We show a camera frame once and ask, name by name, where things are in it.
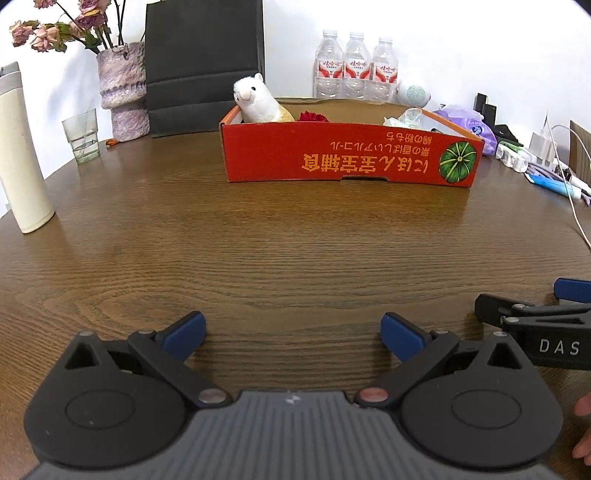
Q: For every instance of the dried rose bouquet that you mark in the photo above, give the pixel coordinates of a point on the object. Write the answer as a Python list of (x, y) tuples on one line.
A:
[(55, 32)]

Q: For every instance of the blue tube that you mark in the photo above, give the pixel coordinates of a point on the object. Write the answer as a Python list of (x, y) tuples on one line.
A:
[(551, 185)]

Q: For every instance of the purple marbled vase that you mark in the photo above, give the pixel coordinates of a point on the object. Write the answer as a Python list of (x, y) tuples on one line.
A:
[(122, 78)]

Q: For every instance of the cream thermos bottle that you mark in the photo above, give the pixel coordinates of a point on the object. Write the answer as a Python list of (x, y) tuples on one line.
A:
[(23, 161)]

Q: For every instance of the purple plastic bag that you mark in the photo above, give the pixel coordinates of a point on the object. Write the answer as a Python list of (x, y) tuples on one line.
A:
[(466, 122)]

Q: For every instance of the person's right hand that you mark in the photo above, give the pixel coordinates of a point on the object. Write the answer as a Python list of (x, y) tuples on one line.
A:
[(584, 406)]

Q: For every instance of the clear plastic wrapper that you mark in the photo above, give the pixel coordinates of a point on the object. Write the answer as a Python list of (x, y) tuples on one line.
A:
[(406, 117)]

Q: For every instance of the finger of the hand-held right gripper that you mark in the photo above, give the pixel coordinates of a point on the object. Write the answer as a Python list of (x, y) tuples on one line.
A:
[(572, 290), (494, 307)]

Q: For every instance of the clear drinking glass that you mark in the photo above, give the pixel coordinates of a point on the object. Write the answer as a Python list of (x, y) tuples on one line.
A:
[(82, 138)]

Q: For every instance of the flat black box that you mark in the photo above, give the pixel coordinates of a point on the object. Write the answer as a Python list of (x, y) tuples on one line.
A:
[(505, 133)]

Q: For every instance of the clear water bottle red label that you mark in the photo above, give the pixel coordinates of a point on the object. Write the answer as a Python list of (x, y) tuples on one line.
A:
[(384, 74), (328, 69), (358, 69)]

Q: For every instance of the brown cardboard piece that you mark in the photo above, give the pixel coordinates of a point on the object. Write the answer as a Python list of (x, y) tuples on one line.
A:
[(581, 152)]

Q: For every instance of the red cardboard box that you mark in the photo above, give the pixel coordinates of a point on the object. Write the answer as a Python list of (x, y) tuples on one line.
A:
[(346, 157)]

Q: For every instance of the white round device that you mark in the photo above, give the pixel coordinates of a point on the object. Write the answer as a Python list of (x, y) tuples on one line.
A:
[(413, 94)]

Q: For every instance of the white and green packet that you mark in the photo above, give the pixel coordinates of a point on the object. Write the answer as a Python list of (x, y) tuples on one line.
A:
[(512, 157)]

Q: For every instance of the white alpaca plush toy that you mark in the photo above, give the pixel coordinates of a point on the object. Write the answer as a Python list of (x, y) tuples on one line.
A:
[(256, 99)]

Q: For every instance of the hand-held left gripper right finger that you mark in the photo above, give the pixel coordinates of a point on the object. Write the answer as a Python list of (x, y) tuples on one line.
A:
[(401, 334)]

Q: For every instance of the tall black block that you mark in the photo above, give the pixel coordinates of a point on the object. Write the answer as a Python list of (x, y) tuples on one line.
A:
[(484, 108)]

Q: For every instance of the red rose flower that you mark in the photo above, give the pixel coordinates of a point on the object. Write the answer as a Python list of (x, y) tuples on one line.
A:
[(314, 117)]

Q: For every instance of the black paper bag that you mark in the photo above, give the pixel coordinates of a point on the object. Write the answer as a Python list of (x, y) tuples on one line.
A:
[(203, 69)]

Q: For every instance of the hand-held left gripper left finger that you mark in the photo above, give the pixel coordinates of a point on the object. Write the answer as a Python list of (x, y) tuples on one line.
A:
[(187, 334)]

